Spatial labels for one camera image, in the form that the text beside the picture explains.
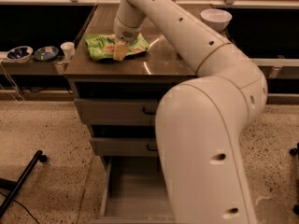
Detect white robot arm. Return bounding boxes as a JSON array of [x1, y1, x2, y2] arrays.
[[114, 0, 267, 224]]

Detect top grey drawer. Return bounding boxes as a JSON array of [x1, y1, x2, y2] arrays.
[[75, 98, 158, 126]]

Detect blue patterned bowl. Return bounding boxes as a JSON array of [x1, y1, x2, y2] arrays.
[[7, 46, 33, 63]]

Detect grey drawer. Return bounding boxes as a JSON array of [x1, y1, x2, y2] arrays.
[[75, 98, 158, 126], [90, 157, 176, 224], [90, 138, 158, 157]]

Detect dark blue plate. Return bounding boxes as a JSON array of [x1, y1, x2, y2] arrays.
[[34, 46, 59, 62]]

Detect green rice chip bag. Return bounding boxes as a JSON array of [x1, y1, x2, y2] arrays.
[[85, 34, 150, 61]]

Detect black floor cable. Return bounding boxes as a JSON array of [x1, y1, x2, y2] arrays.
[[0, 191, 41, 224]]

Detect black stand leg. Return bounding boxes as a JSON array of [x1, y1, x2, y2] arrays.
[[0, 150, 48, 218]]

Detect black caster wheel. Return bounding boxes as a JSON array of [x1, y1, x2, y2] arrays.
[[289, 143, 299, 157]]

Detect middle grey drawer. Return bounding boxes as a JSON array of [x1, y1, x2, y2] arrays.
[[90, 138, 158, 157]]

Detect grey drawer cabinet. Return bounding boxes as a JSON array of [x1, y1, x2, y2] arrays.
[[64, 4, 248, 224]]

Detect bottom grey drawer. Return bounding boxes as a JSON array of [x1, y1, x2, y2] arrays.
[[90, 157, 176, 224]]

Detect white paper cup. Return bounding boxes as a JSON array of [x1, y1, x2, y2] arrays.
[[61, 42, 75, 60]]

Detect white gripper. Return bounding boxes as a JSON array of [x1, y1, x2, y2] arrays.
[[113, 16, 144, 62]]

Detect white hanging cable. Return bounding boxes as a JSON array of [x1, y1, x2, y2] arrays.
[[0, 59, 26, 102]]

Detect white bowl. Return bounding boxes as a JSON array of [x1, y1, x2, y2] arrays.
[[200, 8, 233, 32]]

